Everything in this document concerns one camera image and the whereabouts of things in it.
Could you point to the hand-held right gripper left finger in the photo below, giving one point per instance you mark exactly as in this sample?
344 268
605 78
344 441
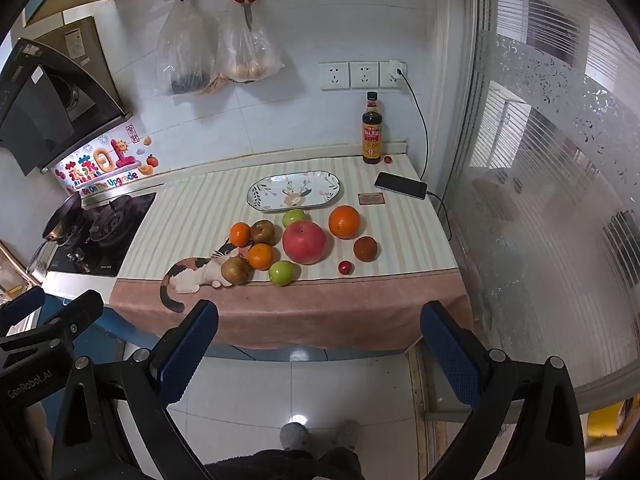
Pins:
187 352

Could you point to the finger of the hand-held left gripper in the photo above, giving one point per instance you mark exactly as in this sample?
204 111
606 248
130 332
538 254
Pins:
25 302
82 305

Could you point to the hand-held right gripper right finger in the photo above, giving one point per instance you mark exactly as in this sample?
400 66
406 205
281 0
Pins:
450 355

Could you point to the brown kiwi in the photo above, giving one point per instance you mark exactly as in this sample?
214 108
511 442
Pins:
262 232
237 270

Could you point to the small tangerine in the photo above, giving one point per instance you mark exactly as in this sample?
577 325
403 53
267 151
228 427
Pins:
260 256
239 234

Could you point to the green apple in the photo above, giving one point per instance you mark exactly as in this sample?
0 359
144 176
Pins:
284 273
293 217

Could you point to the big red apple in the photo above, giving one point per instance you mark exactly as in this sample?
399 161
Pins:
305 242

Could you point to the large orange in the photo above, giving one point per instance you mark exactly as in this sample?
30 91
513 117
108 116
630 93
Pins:
344 221

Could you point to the oval floral ceramic plate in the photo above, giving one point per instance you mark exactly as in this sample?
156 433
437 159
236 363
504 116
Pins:
295 187

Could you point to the blue base cabinet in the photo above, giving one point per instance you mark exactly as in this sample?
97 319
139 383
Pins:
112 330

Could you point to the black gas stove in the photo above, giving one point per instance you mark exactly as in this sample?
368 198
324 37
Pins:
115 220

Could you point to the black frying pan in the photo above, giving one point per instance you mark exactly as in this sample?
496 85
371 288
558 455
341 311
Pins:
62 215

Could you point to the grey slipper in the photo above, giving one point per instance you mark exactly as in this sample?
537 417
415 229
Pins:
346 434
295 436

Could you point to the dark red round fruit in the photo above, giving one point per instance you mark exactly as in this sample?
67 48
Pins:
365 249

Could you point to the striped cat print tablecloth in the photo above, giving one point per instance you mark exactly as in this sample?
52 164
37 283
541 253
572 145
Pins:
200 210

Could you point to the person's dark trousers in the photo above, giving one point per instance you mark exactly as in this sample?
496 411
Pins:
280 467

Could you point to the yellow packet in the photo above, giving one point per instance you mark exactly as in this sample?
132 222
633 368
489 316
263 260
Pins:
602 424

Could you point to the small brown card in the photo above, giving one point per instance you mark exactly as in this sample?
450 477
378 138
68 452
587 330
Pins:
371 198

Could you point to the black smartphone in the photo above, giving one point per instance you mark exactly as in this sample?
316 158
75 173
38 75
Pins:
400 185

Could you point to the black range hood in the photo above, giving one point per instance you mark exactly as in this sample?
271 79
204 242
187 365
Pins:
40 105

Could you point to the frosted glass sliding door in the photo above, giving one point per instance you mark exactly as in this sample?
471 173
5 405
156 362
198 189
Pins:
550 160

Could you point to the dark sauce bottle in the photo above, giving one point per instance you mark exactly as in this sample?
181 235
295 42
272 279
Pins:
372 135

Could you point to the clear plastic bag dark contents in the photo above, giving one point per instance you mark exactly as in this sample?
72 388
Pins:
185 55

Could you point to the white charger plug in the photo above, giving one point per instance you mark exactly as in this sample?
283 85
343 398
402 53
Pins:
396 68

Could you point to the clear plastic bag orange contents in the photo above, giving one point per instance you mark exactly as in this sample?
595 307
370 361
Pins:
247 55

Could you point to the colourful wall sticker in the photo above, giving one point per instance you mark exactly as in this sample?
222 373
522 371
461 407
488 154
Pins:
110 160

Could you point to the white wall socket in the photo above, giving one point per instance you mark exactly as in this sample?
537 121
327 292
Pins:
334 76
363 75
384 79

